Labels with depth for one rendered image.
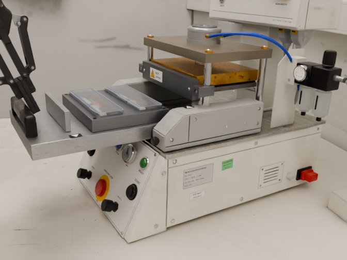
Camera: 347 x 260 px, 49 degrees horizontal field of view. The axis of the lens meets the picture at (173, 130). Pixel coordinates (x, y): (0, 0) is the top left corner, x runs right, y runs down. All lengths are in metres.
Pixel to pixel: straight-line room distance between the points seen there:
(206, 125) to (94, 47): 1.67
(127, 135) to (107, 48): 1.67
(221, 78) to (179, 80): 0.09
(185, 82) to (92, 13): 1.60
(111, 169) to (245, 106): 0.33
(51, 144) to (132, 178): 0.19
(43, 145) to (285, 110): 0.54
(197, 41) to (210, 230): 0.42
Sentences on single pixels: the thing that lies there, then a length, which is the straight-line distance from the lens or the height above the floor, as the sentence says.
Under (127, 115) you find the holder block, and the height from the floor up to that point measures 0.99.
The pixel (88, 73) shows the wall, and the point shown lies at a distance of 2.39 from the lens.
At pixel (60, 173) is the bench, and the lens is 1.07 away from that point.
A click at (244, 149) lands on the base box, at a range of 0.84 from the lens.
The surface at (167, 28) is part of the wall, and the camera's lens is 2.45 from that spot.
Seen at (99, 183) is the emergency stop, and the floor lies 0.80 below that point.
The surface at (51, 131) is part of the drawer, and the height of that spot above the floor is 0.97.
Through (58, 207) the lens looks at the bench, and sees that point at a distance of 0.92.
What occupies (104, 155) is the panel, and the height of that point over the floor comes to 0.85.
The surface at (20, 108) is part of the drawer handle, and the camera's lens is 0.76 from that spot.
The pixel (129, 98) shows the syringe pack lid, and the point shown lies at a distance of 0.81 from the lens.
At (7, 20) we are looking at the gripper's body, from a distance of 0.73.
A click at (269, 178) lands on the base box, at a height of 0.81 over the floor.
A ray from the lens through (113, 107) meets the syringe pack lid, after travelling 0.75.
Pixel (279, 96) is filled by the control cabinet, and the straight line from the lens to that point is 0.89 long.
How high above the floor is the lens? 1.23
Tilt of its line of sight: 21 degrees down
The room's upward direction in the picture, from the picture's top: 2 degrees clockwise
